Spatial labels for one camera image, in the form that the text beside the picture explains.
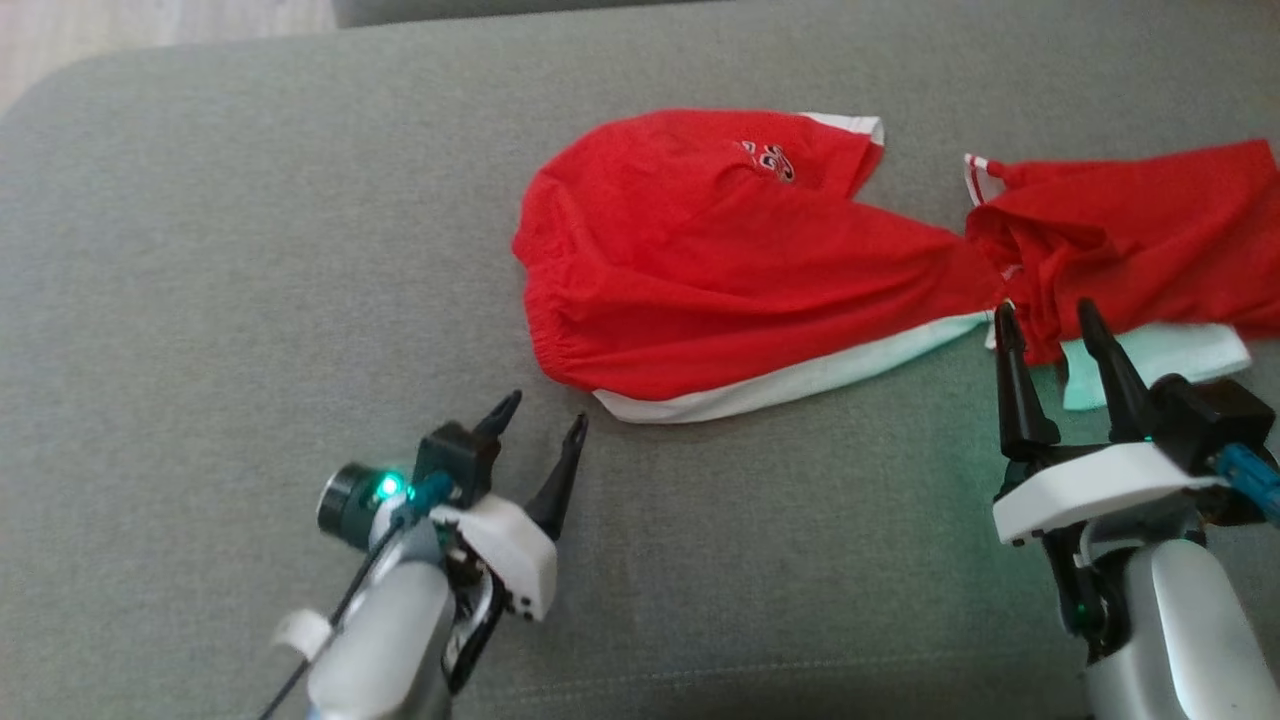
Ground red basketball shorts number 23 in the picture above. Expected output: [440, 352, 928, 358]
[511, 108, 1007, 425]

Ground large grey sofa seat cushion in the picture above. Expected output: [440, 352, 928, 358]
[0, 0, 1280, 720]

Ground red t-shirt with white sleeves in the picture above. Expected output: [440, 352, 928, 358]
[962, 138, 1280, 412]

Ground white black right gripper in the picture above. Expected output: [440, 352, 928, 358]
[990, 298, 1227, 663]

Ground small grey sofa seat cushion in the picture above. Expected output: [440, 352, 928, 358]
[333, 0, 723, 29]

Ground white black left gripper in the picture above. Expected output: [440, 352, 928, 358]
[430, 390, 590, 693]

